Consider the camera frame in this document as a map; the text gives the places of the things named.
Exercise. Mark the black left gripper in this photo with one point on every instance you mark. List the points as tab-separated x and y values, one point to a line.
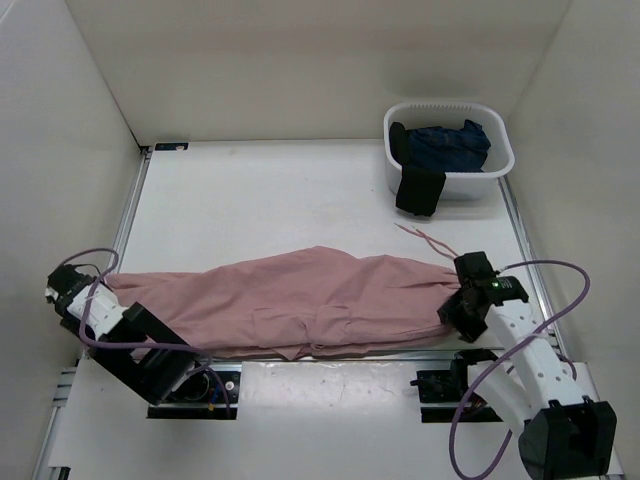
70	326

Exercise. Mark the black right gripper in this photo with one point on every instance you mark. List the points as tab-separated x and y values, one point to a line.
471	331

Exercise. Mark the pink trousers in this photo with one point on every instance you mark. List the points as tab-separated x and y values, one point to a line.
318	301

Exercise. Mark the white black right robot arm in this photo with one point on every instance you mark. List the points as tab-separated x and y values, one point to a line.
561	432

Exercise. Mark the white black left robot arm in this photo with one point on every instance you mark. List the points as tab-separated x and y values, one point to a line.
128	342

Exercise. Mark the white plastic basin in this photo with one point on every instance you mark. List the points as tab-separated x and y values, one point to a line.
452	114

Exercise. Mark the black garment over basin edge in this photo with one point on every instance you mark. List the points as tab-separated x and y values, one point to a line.
420	189

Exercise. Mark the dark blue garment in basin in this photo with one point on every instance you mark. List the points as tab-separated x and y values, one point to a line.
448	150

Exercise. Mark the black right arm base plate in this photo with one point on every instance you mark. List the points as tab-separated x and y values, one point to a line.
440	391

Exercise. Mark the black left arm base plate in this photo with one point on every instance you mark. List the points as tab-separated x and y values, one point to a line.
202	398

